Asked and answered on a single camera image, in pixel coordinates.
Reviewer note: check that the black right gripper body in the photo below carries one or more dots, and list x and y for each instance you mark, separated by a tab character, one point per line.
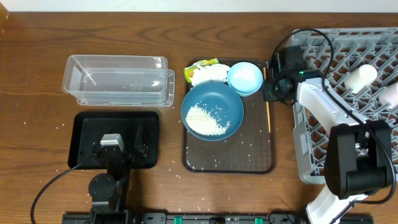
273	91

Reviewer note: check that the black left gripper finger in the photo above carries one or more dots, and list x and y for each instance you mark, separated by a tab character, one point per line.
140	142
111	130

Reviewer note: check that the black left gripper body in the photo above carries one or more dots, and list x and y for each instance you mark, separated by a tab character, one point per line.
117	153

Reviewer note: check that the wooden chopstick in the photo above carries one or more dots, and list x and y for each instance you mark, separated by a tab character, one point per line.
267	104

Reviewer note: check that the white plastic cup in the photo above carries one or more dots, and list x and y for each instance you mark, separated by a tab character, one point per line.
361	78

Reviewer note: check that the pink plastic cup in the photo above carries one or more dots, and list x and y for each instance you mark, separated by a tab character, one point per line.
390	96

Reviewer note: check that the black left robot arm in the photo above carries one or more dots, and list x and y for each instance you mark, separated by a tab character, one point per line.
109	190

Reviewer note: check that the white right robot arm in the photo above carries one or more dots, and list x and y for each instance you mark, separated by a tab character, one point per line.
358	163

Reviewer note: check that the grey dishwasher rack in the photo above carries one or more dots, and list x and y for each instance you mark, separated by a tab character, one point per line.
350	48

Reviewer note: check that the black plastic bin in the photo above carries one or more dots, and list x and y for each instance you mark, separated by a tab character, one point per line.
90	126

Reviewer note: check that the light blue bowl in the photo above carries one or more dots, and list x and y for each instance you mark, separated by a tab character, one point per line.
245	78

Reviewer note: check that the clear plastic container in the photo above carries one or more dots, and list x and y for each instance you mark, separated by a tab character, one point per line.
83	72

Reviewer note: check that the dark blue plate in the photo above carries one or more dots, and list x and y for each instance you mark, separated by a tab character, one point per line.
221	101

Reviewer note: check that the pile of white rice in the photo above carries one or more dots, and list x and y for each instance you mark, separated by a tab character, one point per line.
202	122

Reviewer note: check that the dark brown serving tray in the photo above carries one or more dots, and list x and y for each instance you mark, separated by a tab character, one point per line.
250	150

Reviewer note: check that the green yellow snack wrapper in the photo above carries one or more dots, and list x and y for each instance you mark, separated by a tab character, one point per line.
189	71

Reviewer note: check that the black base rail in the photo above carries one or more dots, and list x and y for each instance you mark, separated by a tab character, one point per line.
161	218

